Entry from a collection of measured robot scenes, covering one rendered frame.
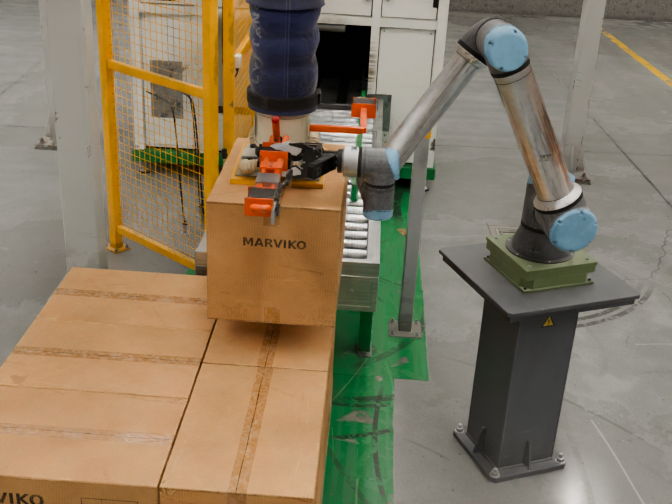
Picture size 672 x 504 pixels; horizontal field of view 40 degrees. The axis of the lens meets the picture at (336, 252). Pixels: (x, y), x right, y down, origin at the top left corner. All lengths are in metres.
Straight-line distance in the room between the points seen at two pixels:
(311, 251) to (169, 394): 0.60
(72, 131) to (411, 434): 1.97
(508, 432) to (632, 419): 0.71
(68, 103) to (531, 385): 2.29
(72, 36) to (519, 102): 2.11
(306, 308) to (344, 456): 0.78
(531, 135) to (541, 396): 1.03
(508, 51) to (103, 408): 1.52
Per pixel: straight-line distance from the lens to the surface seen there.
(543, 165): 2.77
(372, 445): 3.50
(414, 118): 2.79
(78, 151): 4.24
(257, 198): 2.35
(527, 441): 3.42
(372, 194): 2.70
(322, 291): 2.81
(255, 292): 2.84
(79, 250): 4.43
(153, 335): 3.08
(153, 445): 2.59
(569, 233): 2.85
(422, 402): 3.76
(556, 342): 3.24
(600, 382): 4.09
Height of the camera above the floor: 2.09
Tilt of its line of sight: 25 degrees down
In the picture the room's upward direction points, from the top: 3 degrees clockwise
